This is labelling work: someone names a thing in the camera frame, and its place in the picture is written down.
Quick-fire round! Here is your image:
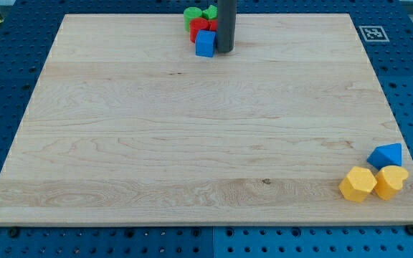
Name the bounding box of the blue wooden cube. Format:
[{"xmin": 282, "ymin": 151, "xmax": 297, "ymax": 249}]
[{"xmin": 195, "ymin": 30, "xmax": 217, "ymax": 57}]

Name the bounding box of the light wooden board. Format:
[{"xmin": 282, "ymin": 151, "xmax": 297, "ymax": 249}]
[{"xmin": 0, "ymin": 14, "xmax": 413, "ymax": 227}]

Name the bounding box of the small red wooden block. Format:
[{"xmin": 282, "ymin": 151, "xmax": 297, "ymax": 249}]
[{"xmin": 209, "ymin": 19, "xmax": 217, "ymax": 32}]

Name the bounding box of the red wooden cylinder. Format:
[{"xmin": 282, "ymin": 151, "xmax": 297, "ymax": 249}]
[{"xmin": 189, "ymin": 17, "xmax": 209, "ymax": 43}]

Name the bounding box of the green wooden star block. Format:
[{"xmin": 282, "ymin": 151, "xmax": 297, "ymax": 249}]
[{"xmin": 202, "ymin": 5, "xmax": 218, "ymax": 20}]

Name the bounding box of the green wooden cylinder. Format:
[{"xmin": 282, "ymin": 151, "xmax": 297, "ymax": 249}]
[{"xmin": 183, "ymin": 6, "xmax": 203, "ymax": 32}]

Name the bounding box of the dark grey cylindrical robot rod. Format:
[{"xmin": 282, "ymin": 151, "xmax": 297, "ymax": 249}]
[{"xmin": 217, "ymin": 0, "xmax": 237, "ymax": 53}]

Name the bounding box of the yellow wooden hexagon block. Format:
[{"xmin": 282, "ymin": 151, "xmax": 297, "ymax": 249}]
[{"xmin": 338, "ymin": 166, "xmax": 377, "ymax": 203}]

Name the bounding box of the blue wooden triangular prism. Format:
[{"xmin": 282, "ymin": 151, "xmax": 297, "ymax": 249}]
[{"xmin": 366, "ymin": 143, "xmax": 402, "ymax": 170}]

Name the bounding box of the yellow wooden heart block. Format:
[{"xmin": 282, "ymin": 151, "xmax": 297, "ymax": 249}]
[{"xmin": 374, "ymin": 166, "xmax": 409, "ymax": 201}]

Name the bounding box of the white fiducial marker tag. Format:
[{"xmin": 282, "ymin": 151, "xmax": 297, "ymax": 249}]
[{"xmin": 359, "ymin": 25, "xmax": 389, "ymax": 42}]

